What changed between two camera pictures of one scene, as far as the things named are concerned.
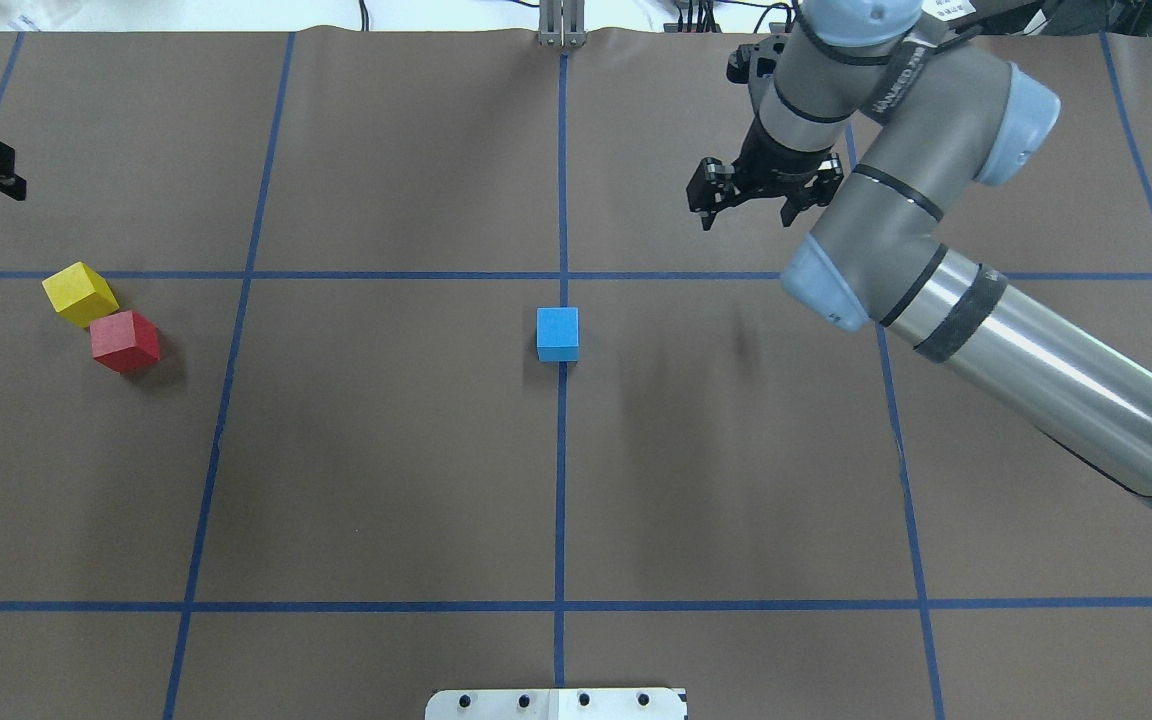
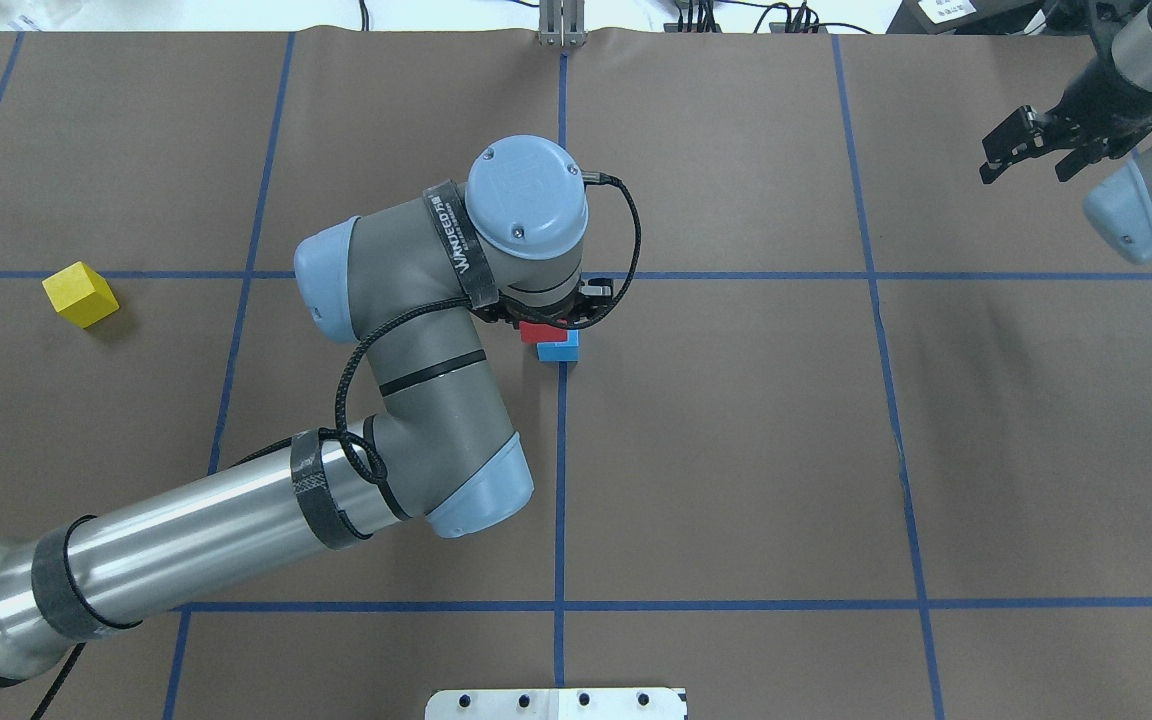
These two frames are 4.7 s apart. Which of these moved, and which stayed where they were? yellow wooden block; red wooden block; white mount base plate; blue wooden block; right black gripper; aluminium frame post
Moved: red wooden block; right black gripper
Stayed: aluminium frame post; blue wooden block; white mount base plate; yellow wooden block
